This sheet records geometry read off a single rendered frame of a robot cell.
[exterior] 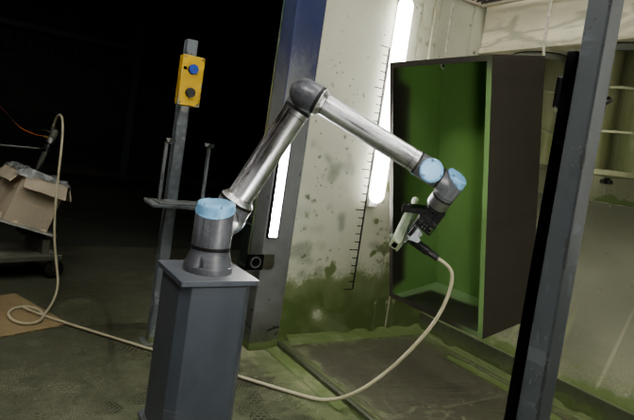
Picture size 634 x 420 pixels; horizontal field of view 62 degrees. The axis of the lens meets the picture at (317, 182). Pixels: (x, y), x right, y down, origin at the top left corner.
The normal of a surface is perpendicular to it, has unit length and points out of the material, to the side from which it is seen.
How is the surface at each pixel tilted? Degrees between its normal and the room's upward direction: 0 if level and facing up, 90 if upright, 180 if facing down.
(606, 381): 57
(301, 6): 90
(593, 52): 90
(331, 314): 90
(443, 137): 102
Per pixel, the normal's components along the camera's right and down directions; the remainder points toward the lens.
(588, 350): -0.62, -0.62
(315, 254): 0.53, 0.13
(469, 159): -0.83, 0.11
